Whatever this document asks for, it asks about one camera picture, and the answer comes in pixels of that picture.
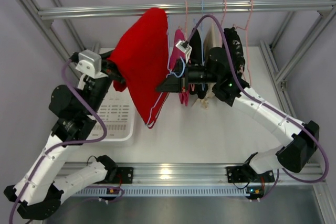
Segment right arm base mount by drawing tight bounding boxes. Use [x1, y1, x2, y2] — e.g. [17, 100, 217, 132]
[226, 165, 275, 184]

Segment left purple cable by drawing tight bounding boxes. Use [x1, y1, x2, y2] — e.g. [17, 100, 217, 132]
[8, 58, 108, 224]

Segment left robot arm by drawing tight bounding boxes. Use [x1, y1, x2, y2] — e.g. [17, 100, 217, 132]
[4, 49, 170, 221]

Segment light blue hanger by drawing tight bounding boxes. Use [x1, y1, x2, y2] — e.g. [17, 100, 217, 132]
[145, 15, 186, 129]

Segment black white patterned trousers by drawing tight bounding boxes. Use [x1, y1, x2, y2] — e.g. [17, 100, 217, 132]
[224, 27, 246, 76]

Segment pink trousers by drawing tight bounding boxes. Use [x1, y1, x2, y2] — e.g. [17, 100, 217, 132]
[169, 29, 189, 106]

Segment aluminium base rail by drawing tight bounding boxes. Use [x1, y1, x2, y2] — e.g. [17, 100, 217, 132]
[62, 162, 326, 184]

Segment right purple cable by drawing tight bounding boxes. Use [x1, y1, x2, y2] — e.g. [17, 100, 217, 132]
[185, 15, 329, 183]

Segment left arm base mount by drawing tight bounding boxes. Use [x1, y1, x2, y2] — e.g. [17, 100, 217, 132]
[110, 167, 134, 185]

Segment blue hanger with black trousers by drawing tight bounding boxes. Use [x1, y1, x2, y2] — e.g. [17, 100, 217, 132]
[194, 0, 205, 91]

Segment aluminium frame post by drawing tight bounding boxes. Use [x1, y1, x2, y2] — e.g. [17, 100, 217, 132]
[259, 6, 336, 162]

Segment pink plastic hanger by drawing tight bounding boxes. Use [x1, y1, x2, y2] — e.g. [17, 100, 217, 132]
[220, 0, 227, 31]

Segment white plastic basket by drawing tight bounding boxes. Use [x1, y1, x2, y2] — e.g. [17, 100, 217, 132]
[97, 87, 136, 147]

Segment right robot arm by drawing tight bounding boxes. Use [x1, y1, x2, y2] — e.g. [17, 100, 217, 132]
[183, 54, 325, 179]

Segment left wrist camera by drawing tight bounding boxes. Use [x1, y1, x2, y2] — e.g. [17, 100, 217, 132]
[76, 50, 104, 79]

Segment aluminium hanging rail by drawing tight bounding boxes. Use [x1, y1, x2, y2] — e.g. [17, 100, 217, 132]
[37, 0, 335, 20]

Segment pink hanger with pink trousers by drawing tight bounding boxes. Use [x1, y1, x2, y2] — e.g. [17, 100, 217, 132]
[184, 0, 188, 39]

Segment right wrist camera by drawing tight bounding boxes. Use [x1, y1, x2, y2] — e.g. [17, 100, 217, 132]
[175, 40, 192, 63]

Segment purple cable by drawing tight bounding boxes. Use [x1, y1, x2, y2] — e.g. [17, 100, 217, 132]
[185, 15, 329, 183]
[8, 58, 108, 224]

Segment red trousers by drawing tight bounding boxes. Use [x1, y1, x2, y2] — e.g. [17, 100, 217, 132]
[108, 8, 168, 124]

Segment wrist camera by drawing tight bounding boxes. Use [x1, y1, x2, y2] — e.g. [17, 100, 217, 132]
[76, 50, 104, 79]
[175, 40, 192, 63]

